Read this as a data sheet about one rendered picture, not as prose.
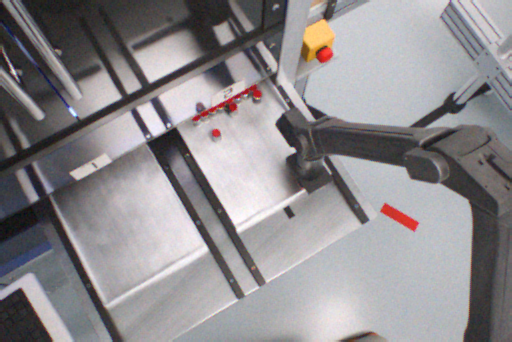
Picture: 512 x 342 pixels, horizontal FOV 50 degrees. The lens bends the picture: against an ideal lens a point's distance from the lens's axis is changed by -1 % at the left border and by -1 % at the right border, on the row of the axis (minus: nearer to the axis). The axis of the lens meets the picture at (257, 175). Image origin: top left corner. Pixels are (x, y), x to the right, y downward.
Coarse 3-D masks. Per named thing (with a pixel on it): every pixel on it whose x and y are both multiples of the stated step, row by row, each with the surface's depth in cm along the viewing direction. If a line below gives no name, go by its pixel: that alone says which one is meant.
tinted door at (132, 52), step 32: (32, 0) 66; (64, 0) 69; (96, 0) 73; (128, 0) 77; (160, 0) 81; (192, 0) 85; (224, 0) 90; (256, 0) 96; (64, 32) 75; (96, 32) 79; (128, 32) 83; (160, 32) 88; (192, 32) 94; (224, 32) 100; (96, 64) 86; (128, 64) 92; (160, 64) 98; (192, 64) 104; (64, 96) 90; (96, 96) 95; (128, 96) 102
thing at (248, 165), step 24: (264, 96) 139; (216, 120) 137; (240, 120) 137; (264, 120) 137; (192, 144) 135; (216, 144) 135; (240, 144) 135; (264, 144) 136; (216, 168) 134; (240, 168) 134; (264, 168) 134; (216, 192) 129; (240, 192) 132; (264, 192) 132; (288, 192) 133; (240, 216) 131
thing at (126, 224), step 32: (128, 160) 133; (64, 192) 131; (96, 192) 131; (128, 192) 131; (160, 192) 132; (64, 224) 127; (96, 224) 129; (128, 224) 129; (160, 224) 130; (192, 224) 127; (96, 256) 127; (128, 256) 128; (160, 256) 128; (192, 256) 127; (96, 288) 122; (128, 288) 126
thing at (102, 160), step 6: (102, 156) 117; (90, 162) 116; (96, 162) 118; (102, 162) 119; (108, 162) 121; (78, 168) 115; (84, 168) 117; (90, 168) 119; (96, 168) 121; (72, 174) 116; (78, 174) 118; (84, 174) 120
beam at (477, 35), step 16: (464, 0) 186; (448, 16) 191; (464, 16) 184; (480, 16) 185; (464, 32) 188; (480, 32) 183; (496, 32) 183; (464, 48) 193; (480, 48) 185; (496, 48) 182; (480, 64) 189; (496, 64) 182; (496, 80) 186
